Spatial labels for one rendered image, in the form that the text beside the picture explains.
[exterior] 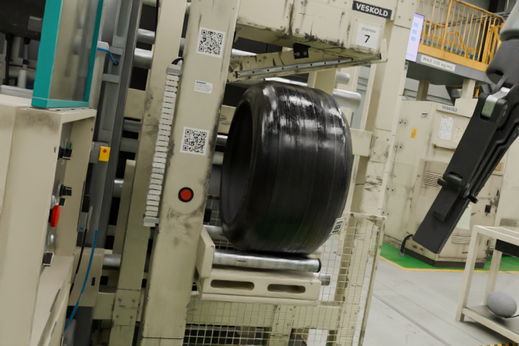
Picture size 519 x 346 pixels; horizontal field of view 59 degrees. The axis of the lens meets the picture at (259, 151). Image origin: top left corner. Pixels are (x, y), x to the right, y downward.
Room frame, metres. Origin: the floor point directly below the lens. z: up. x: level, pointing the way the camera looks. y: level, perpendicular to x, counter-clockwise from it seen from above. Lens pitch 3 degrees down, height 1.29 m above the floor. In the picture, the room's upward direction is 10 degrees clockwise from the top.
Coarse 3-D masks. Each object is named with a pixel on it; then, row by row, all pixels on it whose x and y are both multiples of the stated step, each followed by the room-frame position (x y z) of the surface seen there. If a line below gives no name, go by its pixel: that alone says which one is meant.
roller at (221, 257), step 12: (216, 252) 1.30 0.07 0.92; (228, 252) 1.31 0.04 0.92; (240, 252) 1.33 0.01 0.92; (252, 252) 1.35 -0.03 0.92; (216, 264) 1.31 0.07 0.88; (228, 264) 1.31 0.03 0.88; (240, 264) 1.32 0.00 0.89; (252, 264) 1.32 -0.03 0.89; (264, 264) 1.33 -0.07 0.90; (276, 264) 1.34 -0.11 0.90; (288, 264) 1.35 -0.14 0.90; (300, 264) 1.36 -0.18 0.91; (312, 264) 1.38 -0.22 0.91
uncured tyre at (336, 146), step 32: (256, 96) 1.36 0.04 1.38; (288, 96) 1.33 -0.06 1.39; (320, 96) 1.39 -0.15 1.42; (256, 128) 1.29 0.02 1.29; (288, 128) 1.25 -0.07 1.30; (320, 128) 1.28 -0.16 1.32; (224, 160) 1.65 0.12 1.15; (256, 160) 1.24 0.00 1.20; (288, 160) 1.22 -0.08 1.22; (320, 160) 1.25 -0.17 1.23; (352, 160) 1.32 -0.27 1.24; (224, 192) 1.61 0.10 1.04; (256, 192) 1.23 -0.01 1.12; (288, 192) 1.22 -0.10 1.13; (320, 192) 1.24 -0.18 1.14; (224, 224) 1.47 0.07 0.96; (256, 224) 1.25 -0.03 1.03; (288, 224) 1.25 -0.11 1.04; (320, 224) 1.27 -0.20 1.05
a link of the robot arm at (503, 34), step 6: (516, 6) 0.50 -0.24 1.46; (516, 12) 0.49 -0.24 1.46; (510, 18) 0.50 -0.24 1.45; (516, 18) 0.48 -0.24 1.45; (504, 24) 0.50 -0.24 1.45; (510, 24) 0.49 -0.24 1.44; (516, 24) 0.48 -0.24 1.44; (504, 30) 0.49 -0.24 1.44; (510, 30) 0.49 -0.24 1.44; (516, 30) 0.48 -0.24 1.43; (504, 36) 0.50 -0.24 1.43; (510, 36) 0.50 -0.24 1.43; (516, 36) 0.49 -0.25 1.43
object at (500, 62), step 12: (504, 48) 0.49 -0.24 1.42; (516, 48) 0.48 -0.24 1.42; (492, 60) 0.50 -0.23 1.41; (504, 60) 0.48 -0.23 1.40; (516, 60) 0.47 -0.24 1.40; (492, 72) 0.49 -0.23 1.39; (504, 72) 0.48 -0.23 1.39; (516, 72) 0.47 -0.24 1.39; (504, 84) 0.47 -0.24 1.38; (516, 84) 0.46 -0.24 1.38; (516, 96) 0.47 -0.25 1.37; (504, 120) 0.48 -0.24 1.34
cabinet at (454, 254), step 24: (432, 168) 5.65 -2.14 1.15; (432, 192) 5.58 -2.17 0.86; (480, 192) 5.60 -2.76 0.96; (480, 216) 5.63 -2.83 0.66; (408, 240) 5.81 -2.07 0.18; (456, 240) 5.48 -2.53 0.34; (480, 240) 5.66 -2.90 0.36; (432, 264) 5.42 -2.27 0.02; (456, 264) 5.55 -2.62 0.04; (480, 264) 5.74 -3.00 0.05
